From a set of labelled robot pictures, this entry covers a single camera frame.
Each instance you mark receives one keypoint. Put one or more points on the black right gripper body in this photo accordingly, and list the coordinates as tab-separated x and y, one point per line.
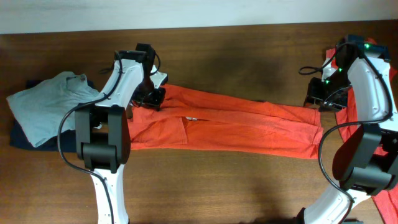
332	93

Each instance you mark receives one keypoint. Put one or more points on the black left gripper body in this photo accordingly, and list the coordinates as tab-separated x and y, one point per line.
147	94

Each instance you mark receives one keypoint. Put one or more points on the orange soccer print t-shirt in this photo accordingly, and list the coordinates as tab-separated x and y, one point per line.
197	120

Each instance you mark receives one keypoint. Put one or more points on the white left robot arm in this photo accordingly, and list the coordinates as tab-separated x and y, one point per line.
103	141

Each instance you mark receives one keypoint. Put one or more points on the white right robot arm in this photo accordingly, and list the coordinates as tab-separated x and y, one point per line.
323	210

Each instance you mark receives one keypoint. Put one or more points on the dark navy folded garment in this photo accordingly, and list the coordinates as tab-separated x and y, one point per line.
31	143

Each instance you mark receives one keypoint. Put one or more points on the light grey folded t-shirt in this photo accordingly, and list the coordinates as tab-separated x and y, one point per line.
49	105

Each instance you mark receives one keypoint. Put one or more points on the red heathered t-shirt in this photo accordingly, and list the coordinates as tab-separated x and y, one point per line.
367	162

